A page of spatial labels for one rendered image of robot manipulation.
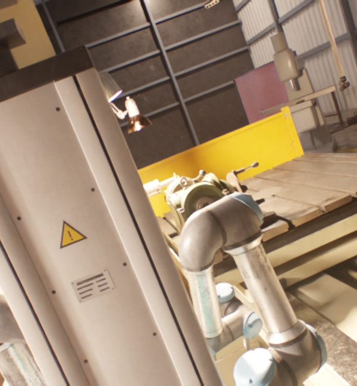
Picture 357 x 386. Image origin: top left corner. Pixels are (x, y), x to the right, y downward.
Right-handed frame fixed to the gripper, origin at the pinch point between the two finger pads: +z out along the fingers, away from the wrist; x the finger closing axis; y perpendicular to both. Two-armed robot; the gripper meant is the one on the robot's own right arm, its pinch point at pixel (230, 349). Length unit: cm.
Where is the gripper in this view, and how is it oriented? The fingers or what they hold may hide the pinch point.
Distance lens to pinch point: 166.5
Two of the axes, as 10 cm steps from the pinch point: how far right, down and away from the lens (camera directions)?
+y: 2.6, 4.9, -8.3
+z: 1.5, 8.3, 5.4
